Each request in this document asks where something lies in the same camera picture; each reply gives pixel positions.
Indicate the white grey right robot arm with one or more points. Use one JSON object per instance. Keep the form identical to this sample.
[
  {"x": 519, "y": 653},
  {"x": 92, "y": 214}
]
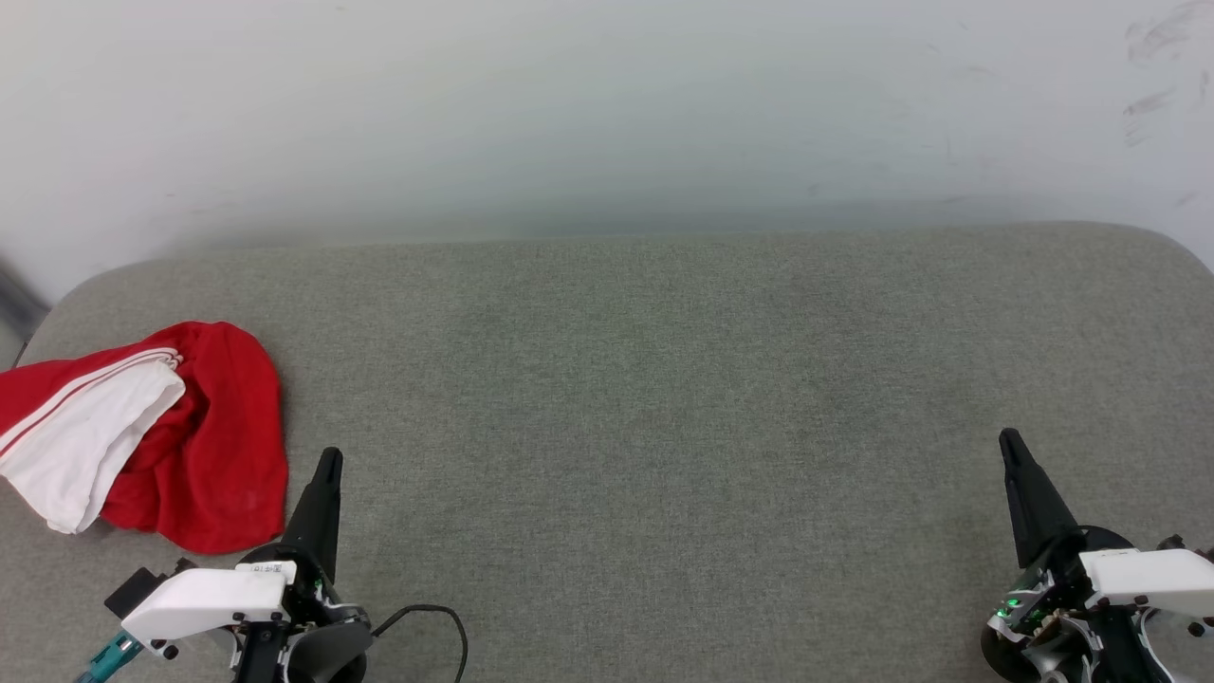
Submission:
[{"x": 1053, "y": 661}]

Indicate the red and white shirt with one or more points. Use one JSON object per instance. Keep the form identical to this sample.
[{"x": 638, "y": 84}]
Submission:
[{"x": 218, "y": 455}]

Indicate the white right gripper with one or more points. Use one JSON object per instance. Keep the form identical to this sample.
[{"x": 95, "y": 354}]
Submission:
[{"x": 1148, "y": 579}]

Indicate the grey fabric sofa cushion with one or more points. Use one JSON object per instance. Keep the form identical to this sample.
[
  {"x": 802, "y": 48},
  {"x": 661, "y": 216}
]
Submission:
[{"x": 664, "y": 427}]

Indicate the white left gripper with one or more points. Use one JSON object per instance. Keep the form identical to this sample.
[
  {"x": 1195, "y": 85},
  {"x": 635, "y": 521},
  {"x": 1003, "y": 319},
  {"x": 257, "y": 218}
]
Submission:
[{"x": 204, "y": 598}]

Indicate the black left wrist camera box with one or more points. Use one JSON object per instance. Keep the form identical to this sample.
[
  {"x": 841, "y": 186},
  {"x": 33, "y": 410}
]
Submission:
[{"x": 137, "y": 593}]

